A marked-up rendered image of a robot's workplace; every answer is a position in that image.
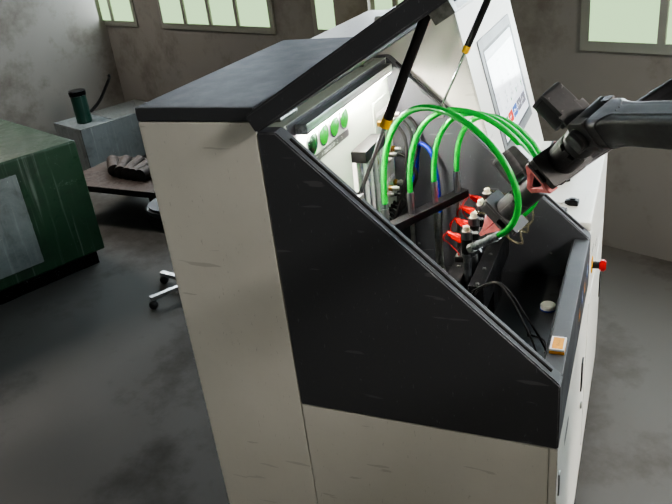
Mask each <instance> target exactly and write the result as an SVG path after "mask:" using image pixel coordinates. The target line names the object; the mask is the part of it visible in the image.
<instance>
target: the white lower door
mask: <svg viewBox="0 0 672 504"><path fill-rule="evenodd" d="M586 306H587V294H586V299H585V305H584V310H583V316H582V321H581V327H580V332H579V337H578V343H577V348H576V354H575V359H574V365H573V370H572V376H571V381H570V387H569V392H568V398H567V403H566V409H565V414H564V420H563V425H562V431H561V435H560V442H559V468H558V494H557V504H573V501H574V494H575V487H576V480H577V472H578V454H579V435H580V417H581V409H582V401H581V398H582V384H583V366H584V343H585V325H586Z"/></svg>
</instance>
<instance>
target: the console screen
mask: <svg viewBox="0 0 672 504"><path fill-rule="evenodd" d="M476 43H477V47H478V51H479V55H480V59H481V62H482V66H483V70H484V74H485V78H486V81H487V85H488V89H489V93H490V97H491V100H492V104H493V108H494V112H495V114H497V115H500V116H503V117H506V118H508V119H510V120H511V121H513V122H515V123H516V124H518V125H519V126H520V127H522V128H523V129H524V128H525V126H526V124H527V123H528V121H529V119H530V117H531V115H532V110H531V106H530V101H529V97H528V93H527V89H526V85H525V81H524V77H523V73H522V69H521V65H520V61H519V57H518V52H517V48H516V44H515V40H514V36H513V32H512V28H511V24H510V20H509V16H508V14H506V15H505V16H504V17H503V18H502V19H501V20H500V21H498V22H497V23H496V24H495V25H494V26H493V27H492V28H491V29H490V30H489V31H488V32H487V33H486V34H484V35H483V36H482V37H481V38H480V39H479V40H478V41H477V42H476ZM499 131H500V130H499ZM500 134H501V138H502V142H503V146H504V150H505V151H506V150H507V149H509V148H510V147H511V146H515V145H516V144H515V143H514V142H513V141H512V140H511V139H510V138H509V137H508V136H506V135H505V134H504V133H503V132H502V131H500Z"/></svg>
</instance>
